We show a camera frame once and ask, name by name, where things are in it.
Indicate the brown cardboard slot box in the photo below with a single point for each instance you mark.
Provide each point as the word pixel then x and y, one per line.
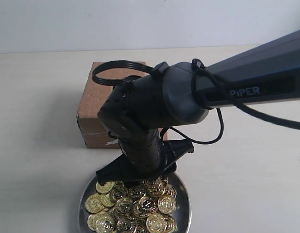
pixel 93 132

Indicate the gold coin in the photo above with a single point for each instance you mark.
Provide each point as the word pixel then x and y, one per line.
pixel 104 223
pixel 104 189
pixel 136 192
pixel 155 223
pixel 167 204
pixel 93 204

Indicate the gold coin bottom left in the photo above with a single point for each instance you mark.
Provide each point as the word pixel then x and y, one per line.
pixel 104 223

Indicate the gold coin right side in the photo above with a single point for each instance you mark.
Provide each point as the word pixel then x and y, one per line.
pixel 167 204

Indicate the gold coin centre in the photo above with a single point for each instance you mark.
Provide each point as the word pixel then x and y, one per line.
pixel 136 192

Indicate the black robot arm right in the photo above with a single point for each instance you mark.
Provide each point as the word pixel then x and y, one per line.
pixel 147 101

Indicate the gold coin upper left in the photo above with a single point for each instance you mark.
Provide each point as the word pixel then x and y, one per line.
pixel 104 189

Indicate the gold coin far left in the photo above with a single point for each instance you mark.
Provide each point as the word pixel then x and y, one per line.
pixel 93 204

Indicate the gold coin bottom right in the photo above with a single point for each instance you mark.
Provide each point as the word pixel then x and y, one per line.
pixel 155 223

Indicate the round steel plate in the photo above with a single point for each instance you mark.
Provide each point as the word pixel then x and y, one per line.
pixel 182 214

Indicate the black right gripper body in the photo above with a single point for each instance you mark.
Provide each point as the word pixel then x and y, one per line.
pixel 145 163

